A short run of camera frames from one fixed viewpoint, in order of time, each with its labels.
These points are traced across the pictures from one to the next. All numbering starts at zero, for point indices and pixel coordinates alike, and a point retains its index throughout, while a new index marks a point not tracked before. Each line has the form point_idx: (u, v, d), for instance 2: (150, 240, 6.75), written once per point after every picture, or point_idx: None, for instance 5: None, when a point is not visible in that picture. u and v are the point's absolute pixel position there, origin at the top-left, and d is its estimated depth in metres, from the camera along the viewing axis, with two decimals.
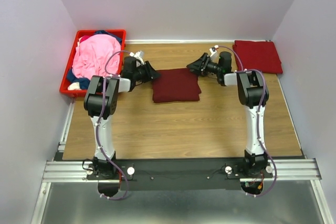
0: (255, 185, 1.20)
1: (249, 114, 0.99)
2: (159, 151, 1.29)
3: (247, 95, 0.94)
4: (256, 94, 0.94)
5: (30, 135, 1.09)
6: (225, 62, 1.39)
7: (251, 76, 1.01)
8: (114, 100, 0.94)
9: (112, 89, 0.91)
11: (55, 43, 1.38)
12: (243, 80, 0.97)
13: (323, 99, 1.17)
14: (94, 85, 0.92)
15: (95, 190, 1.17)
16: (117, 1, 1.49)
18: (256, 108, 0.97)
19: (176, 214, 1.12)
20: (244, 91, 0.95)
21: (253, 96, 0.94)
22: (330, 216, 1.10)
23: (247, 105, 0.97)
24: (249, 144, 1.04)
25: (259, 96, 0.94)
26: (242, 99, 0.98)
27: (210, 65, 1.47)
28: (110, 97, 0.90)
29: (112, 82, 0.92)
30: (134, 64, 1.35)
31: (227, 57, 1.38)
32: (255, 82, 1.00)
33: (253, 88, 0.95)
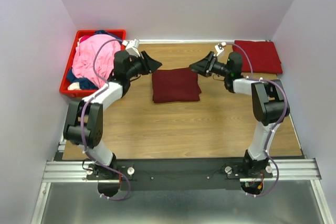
0: (255, 185, 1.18)
1: (261, 129, 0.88)
2: (159, 151, 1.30)
3: (265, 110, 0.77)
4: (276, 109, 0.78)
5: (30, 135, 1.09)
6: (235, 65, 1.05)
7: (268, 87, 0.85)
8: (97, 128, 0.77)
9: (94, 117, 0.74)
11: (55, 43, 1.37)
12: (260, 92, 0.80)
13: (324, 99, 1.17)
14: (73, 111, 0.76)
15: (95, 191, 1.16)
16: (117, 1, 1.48)
18: (271, 125, 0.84)
19: (176, 214, 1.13)
20: (262, 105, 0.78)
21: (272, 112, 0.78)
22: (330, 216, 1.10)
23: (262, 120, 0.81)
24: (253, 150, 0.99)
25: (279, 112, 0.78)
26: (257, 115, 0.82)
27: (217, 65, 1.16)
28: (91, 128, 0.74)
29: (94, 106, 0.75)
30: (127, 61, 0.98)
31: (238, 60, 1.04)
32: (272, 94, 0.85)
33: (272, 103, 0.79)
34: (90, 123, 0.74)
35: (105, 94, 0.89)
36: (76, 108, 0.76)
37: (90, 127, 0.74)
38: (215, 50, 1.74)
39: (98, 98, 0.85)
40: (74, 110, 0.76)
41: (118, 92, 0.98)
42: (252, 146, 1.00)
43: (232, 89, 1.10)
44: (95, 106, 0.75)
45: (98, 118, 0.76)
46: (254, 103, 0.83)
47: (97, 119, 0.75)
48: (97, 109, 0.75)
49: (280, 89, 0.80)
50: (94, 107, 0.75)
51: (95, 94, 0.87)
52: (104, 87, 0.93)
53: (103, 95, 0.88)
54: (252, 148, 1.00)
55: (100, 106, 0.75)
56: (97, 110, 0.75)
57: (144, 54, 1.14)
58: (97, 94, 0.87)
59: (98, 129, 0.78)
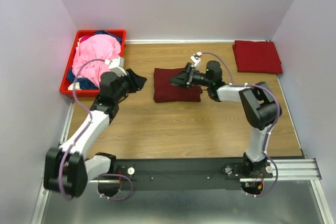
0: (255, 185, 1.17)
1: (256, 135, 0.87)
2: (159, 151, 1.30)
3: (259, 116, 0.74)
4: (269, 113, 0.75)
5: (29, 135, 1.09)
6: (216, 75, 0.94)
7: (254, 91, 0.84)
8: (81, 178, 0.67)
9: (74, 171, 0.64)
11: (55, 43, 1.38)
12: (249, 97, 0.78)
13: (323, 99, 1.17)
14: (49, 166, 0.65)
15: (95, 190, 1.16)
16: (117, 1, 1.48)
18: (266, 128, 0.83)
19: (176, 214, 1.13)
20: (254, 110, 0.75)
21: (265, 116, 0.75)
22: (330, 216, 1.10)
23: (258, 126, 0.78)
24: (252, 153, 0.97)
25: (273, 114, 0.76)
26: (251, 121, 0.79)
27: (197, 76, 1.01)
28: (72, 182, 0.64)
29: (72, 159, 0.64)
30: (114, 84, 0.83)
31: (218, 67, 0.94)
32: (260, 96, 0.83)
33: (264, 106, 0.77)
34: (70, 178, 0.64)
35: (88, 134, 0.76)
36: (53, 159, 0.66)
37: (71, 181, 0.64)
38: (215, 50, 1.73)
39: (80, 144, 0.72)
40: (51, 164, 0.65)
41: (103, 123, 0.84)
42: (249, 149, 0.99)
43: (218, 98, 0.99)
44: (73, 160, 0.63)
45: (79, 171, 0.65)
46: (245, 109, 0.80)
47: (78, 172, 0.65)
48: (78, 163, 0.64)
49: (268, 91, 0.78)
50: (73, 160, 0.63)
51: (76, 138, 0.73)
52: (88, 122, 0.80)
53: (87, 135, 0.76)
54: (250, 151, 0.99)
55: (80, 160, 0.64)
56: (77, 164, 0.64)
57: (130, 72, 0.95)
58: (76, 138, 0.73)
59: (82, 177, 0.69)
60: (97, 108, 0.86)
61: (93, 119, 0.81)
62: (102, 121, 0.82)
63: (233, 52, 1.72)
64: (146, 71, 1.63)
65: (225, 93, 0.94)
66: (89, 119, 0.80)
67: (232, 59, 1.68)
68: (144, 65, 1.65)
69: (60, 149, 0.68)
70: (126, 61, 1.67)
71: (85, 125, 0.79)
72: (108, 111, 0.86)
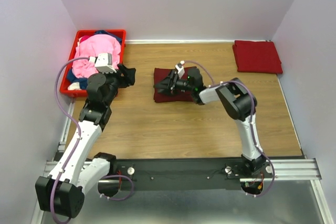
0: (255, 185, 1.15)
1: (242, 129, 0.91)
2: (159, 151, 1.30)
3: (235, 108, 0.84)
4: (244, 104, 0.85)
5: (30, 135, 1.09)
6: (197, 81, 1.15)
7: (230, 86, 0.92)
8: (76, 201, 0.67)
9: (66, 199, 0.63)
11: (54, 43, 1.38)
12: (225, 93, 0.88)
13: (324, 99, 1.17)
14: (41, 195, 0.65)
15: (95, 190, 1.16)
16: (117, 1, 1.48)
18: (249, 118, 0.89)
19: (176, 214, 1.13)
20: (231, 104, 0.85)
21: (242, 108, 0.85)
22: (330, 216, 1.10)
23: (239, 118, 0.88)
24: (247, 150, 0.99)
25: (248, 104, 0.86)
26: (232, 115, 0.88)
27: (179, 82, 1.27)
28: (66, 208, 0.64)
29: (63, 188, 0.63)
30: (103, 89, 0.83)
31: (198, 76, 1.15)
32: (236, 91, 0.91)
33: (239, 99, 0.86)
34: (64, 203, 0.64)
35: (79, 152, 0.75)
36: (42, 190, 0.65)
37: (66, 206, 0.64)
38: (215, 49, 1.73)
39: (70, 167, 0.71)
40: (42, 193, 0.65)
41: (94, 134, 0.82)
42: (244, 147, 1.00)
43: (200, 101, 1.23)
44: (64, 190, 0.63)
45: (72, 198, 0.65)
46: (224, 105, 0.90)
47: (70, 201, 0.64)
48: (69, 191, 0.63)
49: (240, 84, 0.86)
50: (64, 189, 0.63)
51: (65, 162, 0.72)
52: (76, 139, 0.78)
53: (77, 154, 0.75)
54: (245, 150, 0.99)
55: (70, 189, 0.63)
56: (69, 193, 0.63)
57: (121, 66, 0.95)
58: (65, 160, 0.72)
59: (79, 198, 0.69)
60: (87, 117, 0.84)
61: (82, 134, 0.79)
62: (92, 134, 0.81)
63: (233, 52, 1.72)
64: (146, 71, 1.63)
65: (206, 95, 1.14)
66: (77, 136, 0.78)
67: (232, 59, 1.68)
68: (144, 65, 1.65)
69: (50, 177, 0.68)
70: (126, 61, 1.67)
71: (74, 144, 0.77)
72: (100, 119, 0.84)
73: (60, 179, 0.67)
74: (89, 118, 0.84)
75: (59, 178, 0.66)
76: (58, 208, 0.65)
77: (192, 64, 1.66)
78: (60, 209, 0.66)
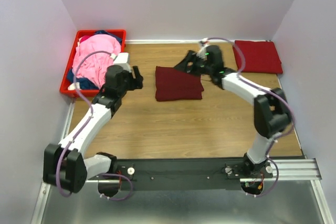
0: (255, 185, 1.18)
1: (262, 140, 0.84)
2: (159, 151, 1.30)
3: (271, 127, 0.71)
4: (281, 123, 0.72)
5: (30, 135, 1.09)
6: (216, 58, 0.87)
7: (268, 95, 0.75)
8: (80, 174, 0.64)
9: (72, 169, 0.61)
11: (55, 43, 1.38)
12: (264, 105, 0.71)
13: (324, 99, 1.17)
14: (48, 161, 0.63)
15: (95, 191, 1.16)
16: (117, 1, 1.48)
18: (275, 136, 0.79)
19: (176, 214, 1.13)
20: (267, 121, 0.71)
21: (277, 127, 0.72)
22: (330, 216, 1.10)
23: (266, 134, 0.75)
24: (253, 155, 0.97)
25: (283, 124, 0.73)
26: (261, 129, 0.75)
27: (200, 63, 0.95)
28: (70, 180, 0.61)
29: (71, 157, 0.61)
30: (120, 78, 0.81)
31: (216, 49, 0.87)
32: (273, 102, 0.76)
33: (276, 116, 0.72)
34: (69, 173, 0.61)
35: (88, 129, 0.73)
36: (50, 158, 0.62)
37: (69, 178, 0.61)
38: None
39: (79, 140, 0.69)
40: (49, 159, 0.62)
41: (105, 117, 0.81)
42: (250, 149, 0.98)
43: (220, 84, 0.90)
44: (71, 158, 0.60)
45: (77, 169, 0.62)
46: (256, 116, 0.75)
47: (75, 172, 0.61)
48: (76, 161, 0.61)
49: (283, 100, 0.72)
50: (71, 158, 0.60)
51: (75, 135, 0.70)
52: (88, 116, 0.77)
53: (87, 130, 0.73)
54: (250, 151, 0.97)
55: (77, 159, 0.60)
56: (75, 163, 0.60)
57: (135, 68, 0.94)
58: (75, 134, 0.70)
59: (81, 173, 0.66)
60: (99, 102, 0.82)
61: (94, 113, 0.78)
62: (104, 115, 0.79)
63: (233, 52, 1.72)
64: (146, 71, 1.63)
65: (230, 85, 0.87)
66: (90, 114, 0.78)
67: (232, 59, 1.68)
68: (144, 65, 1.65)
69: (59, 145, 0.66)
70: None
71: (85, 120, 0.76)
72: (111, 105, 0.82)
73: (69, 149, 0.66)
74: (101, 103, 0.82)
75: (68, 148, 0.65)
76: (61, 179, 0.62)
77: None
78: (62, 181, 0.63)
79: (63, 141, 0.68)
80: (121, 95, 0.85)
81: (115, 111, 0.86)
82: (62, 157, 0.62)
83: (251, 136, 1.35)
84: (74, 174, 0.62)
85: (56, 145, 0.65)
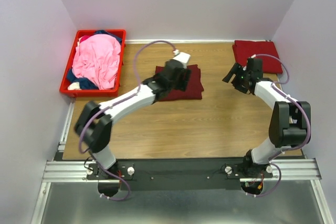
0: (255, 185, 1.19)
1: (270, 147, 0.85)
2: (159, 151, 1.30)
3: (282, 134, 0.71)
4: (294, 135, 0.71)
5: (29, 135, 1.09)
6: (254, 65, 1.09)
7: (293, 107, 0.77)
8: (104, 138, 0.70)
9: (99, 129, 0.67)
11: (55, 43, 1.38)
12: (284, 114, 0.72)
13: (323, 99, 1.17)
14: (85, 113, 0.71)
15: (94, 191, 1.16)
16: (117, 1, 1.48)
18: (285, 148, 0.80)
19: (176, 214, 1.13)
20: (280, 128, 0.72)
21: (290, 138, 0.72)
22: (330, 216, 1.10)
23: (275, 142, 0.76)
24: (257, 156, 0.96)
25: (297, 138, 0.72)
26: (273, 135, 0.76)
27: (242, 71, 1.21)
28: (93, 138, 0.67)
29: (103, 119, 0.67)
30: (178, 73, 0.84)
31: (257, 59, 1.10)
32: (296, 116, 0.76)
33: (292, 128, 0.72)
34: (94, 132, 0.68)
35: (128, 104, 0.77)
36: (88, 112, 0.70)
37: (93, 136, 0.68)
38: (215, 49, 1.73)
39: (115, 109, 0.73)
40: (86, 113, 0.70)
41: (148, 100, 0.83)
42: (255, 148, 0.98)
43: (253, 88, 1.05)
44: (102, 121, 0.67)
45: (105, 131, 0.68)
46: (273, 123, 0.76)
47: (102, 133, 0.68)
48: (105, 125, 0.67)
49: (305, 115, 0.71)
50: (103, 121, 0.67)
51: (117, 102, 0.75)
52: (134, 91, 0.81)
53: (128, 104, 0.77)
54: (255, 150, 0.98)
55: (107, 124, 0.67)
56: (104, 126, 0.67)
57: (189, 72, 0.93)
58: (116, 101, 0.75)
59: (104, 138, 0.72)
60: (149, 85, 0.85)
61: (139, 92, 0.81)
62: (147, 98, 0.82)
63: (233, 52, 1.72)
64: (146, 71, 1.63)
65: (261, 91, 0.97)
66: (135, 91, 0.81)
67: (232, 59, 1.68)
68: (144, 65, 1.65)
69: (98, 105, 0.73)
70: (126, 61, 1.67)
71: (130, 94, 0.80)
72: (157, 91, 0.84)
73: (105, 111, 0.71)
74: (149, 87, 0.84)
75: (105, 110, 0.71)
76: (86, 135, 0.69)
77: (192, 64, 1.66)
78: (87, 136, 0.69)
79: (103, 104, 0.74)
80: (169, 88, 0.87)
81: (154, 102, 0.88)
82: (97, 115, 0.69)
83: (251, 136, 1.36)
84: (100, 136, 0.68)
85: (97, 104, 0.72)
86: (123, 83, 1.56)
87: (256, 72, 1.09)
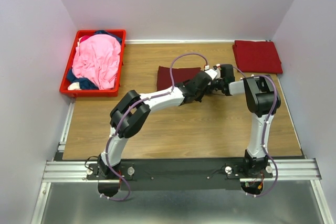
0: (255, 185, 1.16)
1: (256, 124, 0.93)
2: (159, 151, 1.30)
3: (258, 101, 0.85)
4: (268, 101, 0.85)
5: (29, 135, 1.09)
6: (227, 72, 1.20)
7: (259, 82, 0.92)
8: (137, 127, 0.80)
9: (137, 116, 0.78)
11: (55, 43, 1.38)
12: (251, 85, 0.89)
13: (324, 99, 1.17)
14: (126, 100, 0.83)
15: (95, 191, 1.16)
16: (117, 1, 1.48)
18: (264, 117, 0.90)
19: (176, 214, 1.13)
20: (254, 96, 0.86)
21: (263, 103, 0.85)
22: (329, 215, 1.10)
23: (255, 112, 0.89)
24: (251, 147, 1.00)
25: (271, 103, 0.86)
26: (251, 107, 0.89)
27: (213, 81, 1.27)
28: (129, 123, 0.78)
29: (142, 108, 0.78)
30: (206, 83, 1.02)
31: (229, 66, 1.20)
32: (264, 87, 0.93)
33: (263, 95, 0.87)
34: (132, 119, 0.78)
35: (164, 99, 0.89)
36: (129, 100, 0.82)
37: (130, 121, 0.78)
38: (215, 49, 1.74)
39: (153, 102, 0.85)
40: (128, 100, 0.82)
41: (177, 100, 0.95)
42: (250, 144, 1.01)
43: (228, 93, 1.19)
44: (142, 109, 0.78)
45: (141, 120, 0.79)
46: (248, 97, 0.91)
47: (138, 120, 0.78)
48: (143, 113, 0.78)
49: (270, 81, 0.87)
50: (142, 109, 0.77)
51: (153, 95, 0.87)
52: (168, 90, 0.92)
53: (162, 99, 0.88)
54: (250, 146, 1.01)
55: (146, 113, 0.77)
56: (143, 114, 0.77)
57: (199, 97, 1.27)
58: (154, 95, 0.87)
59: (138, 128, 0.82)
60: (180, 88, 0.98)
61: (172, 92, 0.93)
62: (178, 98, 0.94)
63: (233, 52, 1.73)
64: (146, 71, 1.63)
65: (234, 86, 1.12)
66: (169, 90, 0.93)
67: (232, 59, 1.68)
68: (144, 65, 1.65)
69: (139, 96, 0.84)
70: (126, 61, 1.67)
71: (165, 92, 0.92)
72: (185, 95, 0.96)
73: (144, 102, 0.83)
74: (181, 89, 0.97)
75: (144, 100, 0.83)
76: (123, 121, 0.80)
77: (195, 65, 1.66)
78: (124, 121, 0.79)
79: (143, 95, 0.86)
80: (195, 94, 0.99)
81: (180, 105, 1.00)
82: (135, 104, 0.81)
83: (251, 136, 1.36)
84: (136, 123, 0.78)
85: (138, 94, 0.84)
86: (123, 83, 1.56)
87: (229, 77, 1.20)
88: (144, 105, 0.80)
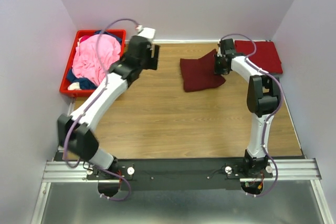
0: (255, 185, 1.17)
1: (256, 123, 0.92)
2: (159, 151, 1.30)
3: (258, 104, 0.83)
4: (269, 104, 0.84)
5: (29, 135, 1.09)
6: (227, 43, 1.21)
7: (265, 79, 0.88)
8: (88, 145, 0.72)
9: (81, 141, 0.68)
11: (55, 43, 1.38)
12: (257, 87, 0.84)
13: (324, 99, 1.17)
14: (61, 128, 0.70)
15: (95, 191, 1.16)
16: (116, 1, 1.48)
18: (265, 117, 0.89)
19: (176, 214, 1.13)
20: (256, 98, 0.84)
21: (264, 106, 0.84)
22: (329, 215, 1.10)
23: (255, 112, 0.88)
24: (251, 147, 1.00)
25: (271, 106, 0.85)
26: (251, 106, 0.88)
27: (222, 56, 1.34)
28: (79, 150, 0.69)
29: (80, 130, 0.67)
30: (143, 49, 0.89)
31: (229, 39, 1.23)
32: (268, 85, 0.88)
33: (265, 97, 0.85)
34: (78, 145, 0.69)
35: (101, 100, 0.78)
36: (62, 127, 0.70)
37: (79, 146, 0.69)
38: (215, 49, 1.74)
39: (90, 114, 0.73)
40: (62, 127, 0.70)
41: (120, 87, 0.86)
42: (250, 144, 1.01)
43: (229, 62, 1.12)
44: (80, 132, 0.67)
45: (87, 140, 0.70)
46: (249, 94, 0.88)
47: (84, 144, 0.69)
48: (84, 135, 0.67)
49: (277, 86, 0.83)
50: (80, 133, 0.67)
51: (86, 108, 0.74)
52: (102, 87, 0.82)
53: (99, 103, 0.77)
54: (250, 146, 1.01)
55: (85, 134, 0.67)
56: (84, 136, 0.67)
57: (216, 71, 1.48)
58: (86, 106, 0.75)
59: (92, 143, 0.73)
60: (117, 70, 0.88)
61: (107, 84, 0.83)
62: (117, 86, 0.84)
63: None
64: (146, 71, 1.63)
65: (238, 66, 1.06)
66: (104, 86, 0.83)
67: None
68: None
69: (71, 117, 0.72)
70: None
71: (99, 92, 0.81)
72: (127, 75, 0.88)
73: (80, 121, 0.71)
74: (118, 71, 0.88)
75: (79, 120, 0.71)
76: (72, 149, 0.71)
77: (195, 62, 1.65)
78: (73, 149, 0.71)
79: (75, 113, 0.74)
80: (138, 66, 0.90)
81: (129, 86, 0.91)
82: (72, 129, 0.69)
83: None
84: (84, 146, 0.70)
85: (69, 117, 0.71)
86: None
87: (230, 48, 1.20)
88: (80, 126, 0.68)
